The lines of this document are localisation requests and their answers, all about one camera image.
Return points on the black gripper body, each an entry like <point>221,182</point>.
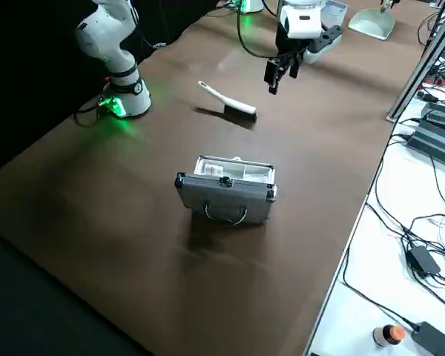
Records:
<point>287,46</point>

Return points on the pale grey plastic dustpan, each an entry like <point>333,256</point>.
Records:
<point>371,24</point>

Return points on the white hand brush black bristles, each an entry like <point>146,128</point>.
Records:
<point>233,104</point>

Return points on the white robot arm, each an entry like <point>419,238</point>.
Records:
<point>107,37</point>
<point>252,5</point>

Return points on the white trash can flip lid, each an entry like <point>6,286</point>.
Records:
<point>335,13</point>

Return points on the open aluminium case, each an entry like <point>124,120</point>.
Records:
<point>222,200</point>

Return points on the dark grey power boxes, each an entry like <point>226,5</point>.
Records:
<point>437,141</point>

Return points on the black power adapter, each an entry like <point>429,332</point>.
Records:
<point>434,339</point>
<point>422,259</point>

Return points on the white side desk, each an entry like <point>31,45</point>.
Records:
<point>356,296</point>

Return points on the orange capped black button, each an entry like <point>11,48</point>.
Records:
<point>393,333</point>

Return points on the aluminium camera post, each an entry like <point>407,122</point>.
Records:
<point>415,74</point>

